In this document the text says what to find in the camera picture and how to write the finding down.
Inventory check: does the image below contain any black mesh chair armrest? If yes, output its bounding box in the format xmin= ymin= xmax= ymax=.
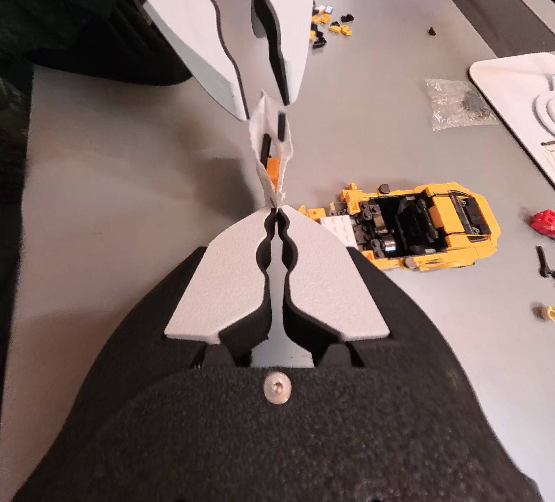
xmin=30 ymin=3 xmax=194 ymax=87

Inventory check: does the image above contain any red lego minifigure piece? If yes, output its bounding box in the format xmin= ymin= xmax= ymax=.
xmin=530 ymin=209 xmax=555 ymax=239

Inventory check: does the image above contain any yellow lego car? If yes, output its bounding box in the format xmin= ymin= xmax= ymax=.
xmin=298 ymin=182 xmax=503 ymax=272

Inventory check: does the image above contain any clear plastic bag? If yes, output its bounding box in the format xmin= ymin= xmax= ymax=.
xmin=425 ymin=78 xmax=500 ymax=132

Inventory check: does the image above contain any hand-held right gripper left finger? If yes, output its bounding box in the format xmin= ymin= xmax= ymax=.
xmin=164 ymin=207 xmax=276 ymax=367

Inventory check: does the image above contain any white book stand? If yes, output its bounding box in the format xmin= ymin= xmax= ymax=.
xmin=469 ymin=52 xmax=555 ymax=187

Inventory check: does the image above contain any pile of small lego pieces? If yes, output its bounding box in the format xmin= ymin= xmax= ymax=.
xmin=309 ymin=3 xmax=354 ymax=50

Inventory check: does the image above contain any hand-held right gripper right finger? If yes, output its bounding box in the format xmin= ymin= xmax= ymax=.
xmin=277 ymin=206 xmax=391 ymax=367

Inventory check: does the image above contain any white paper bag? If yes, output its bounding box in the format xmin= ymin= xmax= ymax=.
xmin=248 ymin=90 xmax=295 ymax=211

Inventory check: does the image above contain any cluster of tiny lego parts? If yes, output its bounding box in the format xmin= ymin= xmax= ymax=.
xmin=536 ymin=245 xmax=555 ymax=280

